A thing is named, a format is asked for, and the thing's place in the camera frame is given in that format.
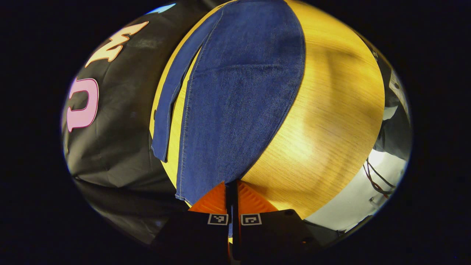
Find dark cloth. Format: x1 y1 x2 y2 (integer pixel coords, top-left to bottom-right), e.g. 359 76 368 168
373 106 412 161

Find blue jeans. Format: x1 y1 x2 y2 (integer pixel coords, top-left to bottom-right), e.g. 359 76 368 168
151 0 306 206

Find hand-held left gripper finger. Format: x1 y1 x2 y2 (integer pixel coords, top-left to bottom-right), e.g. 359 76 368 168
158 180 232 265
233 179 321 262

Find black backdrop cloth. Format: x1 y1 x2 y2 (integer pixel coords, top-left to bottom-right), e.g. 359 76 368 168
61 0 221 246

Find black and red cables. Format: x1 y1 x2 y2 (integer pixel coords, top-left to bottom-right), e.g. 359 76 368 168
362 158 397 196

